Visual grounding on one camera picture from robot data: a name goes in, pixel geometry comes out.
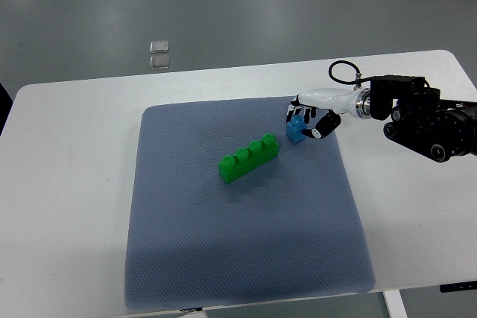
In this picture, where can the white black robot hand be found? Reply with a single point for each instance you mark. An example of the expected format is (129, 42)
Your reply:
(322, 109)

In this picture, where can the small blue block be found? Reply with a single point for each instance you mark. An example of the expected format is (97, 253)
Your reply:
(295, 127)

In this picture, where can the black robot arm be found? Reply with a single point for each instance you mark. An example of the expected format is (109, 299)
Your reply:
(420, 119)

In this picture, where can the long green block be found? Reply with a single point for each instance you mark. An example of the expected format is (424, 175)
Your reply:
(249, 158)

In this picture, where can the lower metal floor plate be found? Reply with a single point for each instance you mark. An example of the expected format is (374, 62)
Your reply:
(159, 62)

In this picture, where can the metal floor plate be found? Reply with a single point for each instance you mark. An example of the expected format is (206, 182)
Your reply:
(159, 62)
(159, 46)

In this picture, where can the upper metal floor plate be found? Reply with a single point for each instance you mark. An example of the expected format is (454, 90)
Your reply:
(159, 46)

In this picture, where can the white table leg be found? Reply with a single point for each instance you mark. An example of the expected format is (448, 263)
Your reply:
(394, 304)

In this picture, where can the black table control panel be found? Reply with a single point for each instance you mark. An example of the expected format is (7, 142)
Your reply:
(458, 287)

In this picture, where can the black object at left edge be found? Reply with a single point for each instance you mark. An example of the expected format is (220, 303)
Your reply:
(6, 104)

